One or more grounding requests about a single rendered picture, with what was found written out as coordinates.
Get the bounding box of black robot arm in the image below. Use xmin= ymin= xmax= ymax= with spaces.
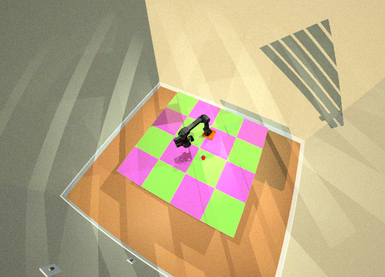
xmin=173 ymin=114 xmax=212 ymax=148

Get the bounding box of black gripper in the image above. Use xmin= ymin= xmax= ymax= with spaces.
xmin=175 ymin=135 xmax=194 ymax=148

